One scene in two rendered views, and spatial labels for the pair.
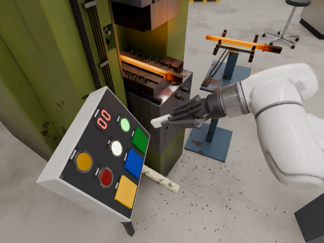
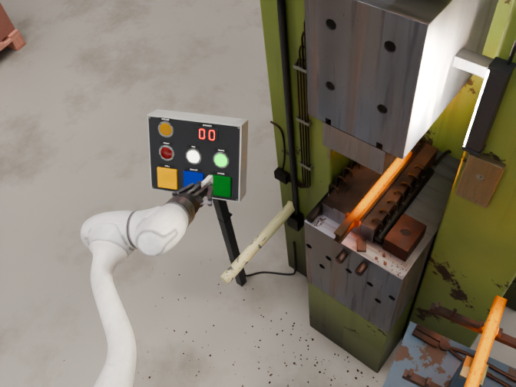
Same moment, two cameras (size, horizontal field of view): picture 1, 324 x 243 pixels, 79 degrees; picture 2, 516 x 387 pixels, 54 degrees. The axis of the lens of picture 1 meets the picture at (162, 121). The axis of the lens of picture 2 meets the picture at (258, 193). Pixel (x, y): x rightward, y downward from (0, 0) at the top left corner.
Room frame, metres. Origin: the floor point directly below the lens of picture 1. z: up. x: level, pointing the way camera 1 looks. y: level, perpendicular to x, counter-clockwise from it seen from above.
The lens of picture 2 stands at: (0.84, -0.97, 2.38)
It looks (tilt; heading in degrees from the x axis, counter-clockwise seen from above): 53 degrees down; 104
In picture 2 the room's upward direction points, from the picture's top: 10 degrees counter-clockwise
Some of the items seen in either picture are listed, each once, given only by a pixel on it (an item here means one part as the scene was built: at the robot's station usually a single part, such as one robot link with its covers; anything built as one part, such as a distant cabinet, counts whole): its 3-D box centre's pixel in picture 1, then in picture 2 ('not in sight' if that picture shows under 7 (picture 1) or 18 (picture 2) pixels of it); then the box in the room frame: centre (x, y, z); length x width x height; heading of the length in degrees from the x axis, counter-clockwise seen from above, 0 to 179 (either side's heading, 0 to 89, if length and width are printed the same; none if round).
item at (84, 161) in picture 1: (84, 161); (165, 129); (0.27, 0.20, 1.16); 0.05 x 0.03 x 0.04; 147
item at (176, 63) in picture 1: (171, 66); (404, 237); (1.07, -0.06, 0.95); 0.12 x 0.09 x 0.07; 57
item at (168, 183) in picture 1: (143, 169); (259, 241); (0.55, 0.10, 0.62); 0.44 x 0.05 x 0.05; 57
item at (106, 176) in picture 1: (105, 177); (167, 153); (0.26, 0.16, 1.09); 0.05 x 0.03 x 0.04; 147
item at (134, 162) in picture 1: (133, 163); (193, 181); (0.35, 0.10, 1.01); 0.07 x 0.05 x 0.07; 172
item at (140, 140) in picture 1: (139, 141); (220, 185); (0.45, 0.08, 1.01); 0.07 x 0.05 x 0.07; 172
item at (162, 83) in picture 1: (134, 71); (381, 180); (1.00, 0.16, 0.96); 0.42 x 0.20 x 0.09; 57
